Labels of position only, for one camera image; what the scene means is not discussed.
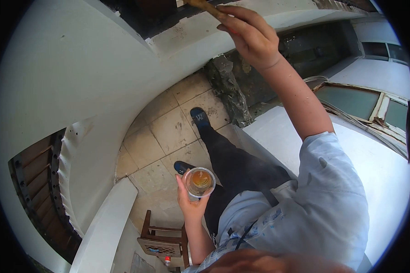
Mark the weathered window with white frame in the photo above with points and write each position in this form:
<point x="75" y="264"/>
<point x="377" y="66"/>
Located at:
<point x="357" y="102"/>

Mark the dark window with grey frame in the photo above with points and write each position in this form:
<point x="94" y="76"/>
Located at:
<point x="384" y="51"/>

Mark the brown wooden chair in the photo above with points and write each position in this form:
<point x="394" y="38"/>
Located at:
<point x="162" y="244"/>

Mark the clear cup with amber liquid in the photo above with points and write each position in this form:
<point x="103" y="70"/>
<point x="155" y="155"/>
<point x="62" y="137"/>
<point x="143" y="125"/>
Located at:
<point x="200" y="182"/>

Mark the person's right fingers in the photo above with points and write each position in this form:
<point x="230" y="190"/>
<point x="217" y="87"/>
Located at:
<point x="237" y="17"/>

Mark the person's legs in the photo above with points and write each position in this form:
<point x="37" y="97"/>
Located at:
<point x="235" y="163"/>

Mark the rough grey concrete block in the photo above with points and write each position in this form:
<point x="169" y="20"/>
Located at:
<point x="230" y="92"/>

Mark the small red and white bottle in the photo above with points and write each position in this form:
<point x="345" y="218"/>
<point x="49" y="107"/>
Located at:
<point x="167" y="261"/>

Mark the person's left thumb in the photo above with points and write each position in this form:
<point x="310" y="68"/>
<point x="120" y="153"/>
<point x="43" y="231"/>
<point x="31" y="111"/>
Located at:
<point x="181" y="187"/>

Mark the wooden staircase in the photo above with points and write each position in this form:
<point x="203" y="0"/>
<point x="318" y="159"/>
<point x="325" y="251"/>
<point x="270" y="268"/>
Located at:
<point x="41" y="194"/>

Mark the person's body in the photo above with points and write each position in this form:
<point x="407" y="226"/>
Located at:
<point x="304" y="211"/>

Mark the person's left hand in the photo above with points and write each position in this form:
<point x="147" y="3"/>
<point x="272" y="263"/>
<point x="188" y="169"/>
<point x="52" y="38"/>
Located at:
<point x="190" y="206"/>

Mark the person's right hand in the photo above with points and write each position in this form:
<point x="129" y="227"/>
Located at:
<point x="254" y="42"/>

